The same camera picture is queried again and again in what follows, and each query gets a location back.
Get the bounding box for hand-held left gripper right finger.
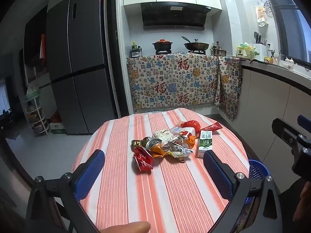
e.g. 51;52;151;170
204;150;287;233

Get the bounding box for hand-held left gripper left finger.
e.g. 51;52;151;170
25;149;105;233

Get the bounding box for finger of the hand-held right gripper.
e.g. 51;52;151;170
272;118;307;152
298;115;311;130

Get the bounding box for blue plastic basket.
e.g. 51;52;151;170
248;159;271;180

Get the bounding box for gold foil bag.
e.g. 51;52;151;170
131;139;149;151

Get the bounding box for person's right hand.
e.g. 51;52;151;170
293;182;311;222

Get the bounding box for person's left hand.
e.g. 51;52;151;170
101;221;151;233

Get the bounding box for green white milk carton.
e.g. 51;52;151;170
196;130;213;159

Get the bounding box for kitchen counter cabinets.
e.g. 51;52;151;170
239;58;311;195

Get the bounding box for white yellow snack bag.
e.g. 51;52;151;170
163;142;193;162

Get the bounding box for person's black trousers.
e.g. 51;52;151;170
278;178;311;233

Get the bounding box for red sachet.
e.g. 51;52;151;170
201;124;223;134

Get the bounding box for colourful floor mat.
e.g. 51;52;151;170
234;196;258;233

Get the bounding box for white red snack bag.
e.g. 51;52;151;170
170;126;196;139

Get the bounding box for red round wrapper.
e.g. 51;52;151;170
180;120;201;136

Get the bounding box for red crushed packet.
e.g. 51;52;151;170
133;146;154;173

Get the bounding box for cardboard box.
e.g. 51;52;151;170
49;121;67;135

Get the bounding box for orange striped tablecloth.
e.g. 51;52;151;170
72;107;251;233

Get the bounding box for orange crushed can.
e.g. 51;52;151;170
146;138;168;158

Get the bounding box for beige patterned paper bag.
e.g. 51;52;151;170
153;129;175;143

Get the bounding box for narrow printed cloth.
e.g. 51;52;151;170
214;56;243;122

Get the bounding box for tiered storage rack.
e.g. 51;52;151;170
21;85;50;136

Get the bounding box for white knife holder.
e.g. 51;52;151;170
253;31;269;62

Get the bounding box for window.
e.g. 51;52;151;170
274;3;311;63

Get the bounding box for green yellow containers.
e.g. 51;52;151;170
236;43;258;58

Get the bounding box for large printed cloth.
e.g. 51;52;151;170
126;53;222;113

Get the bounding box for steel pot with lid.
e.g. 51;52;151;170
210;47;229;57

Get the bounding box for grey refrigerator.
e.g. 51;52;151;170
46;0;119;136

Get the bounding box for yellow hanging bag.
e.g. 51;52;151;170
255;5;269;27

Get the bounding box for metal hanging trivet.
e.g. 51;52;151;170
261;0;274;14

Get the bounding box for black wok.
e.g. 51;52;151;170
181;36;210;52

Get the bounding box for gas stove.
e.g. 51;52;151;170
154;50;207;56

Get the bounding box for seasoning bottle rack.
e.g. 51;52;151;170
129;41;142;59

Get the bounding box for orange hanging cloth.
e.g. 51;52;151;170
39;33;47;60

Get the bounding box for black clay pot orange lid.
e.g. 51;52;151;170
152;38;173;52

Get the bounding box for black range hood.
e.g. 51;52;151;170
140;2;212;31

